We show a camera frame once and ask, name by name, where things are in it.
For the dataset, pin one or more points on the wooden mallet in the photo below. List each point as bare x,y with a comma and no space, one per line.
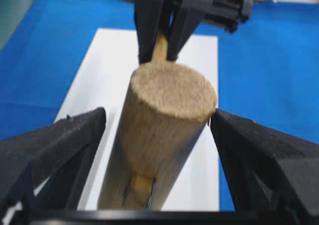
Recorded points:
167,105

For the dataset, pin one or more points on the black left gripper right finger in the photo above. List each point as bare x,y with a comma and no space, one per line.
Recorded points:
265,169

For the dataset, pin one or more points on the green backdrop curtain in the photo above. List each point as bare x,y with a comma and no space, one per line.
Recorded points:
11,14

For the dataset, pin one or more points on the blue table cloth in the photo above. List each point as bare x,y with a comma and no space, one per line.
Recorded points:
71,56

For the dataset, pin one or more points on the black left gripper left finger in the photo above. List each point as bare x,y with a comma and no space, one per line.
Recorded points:
45,170

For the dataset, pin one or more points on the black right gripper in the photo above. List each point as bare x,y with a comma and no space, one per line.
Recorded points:
152,15

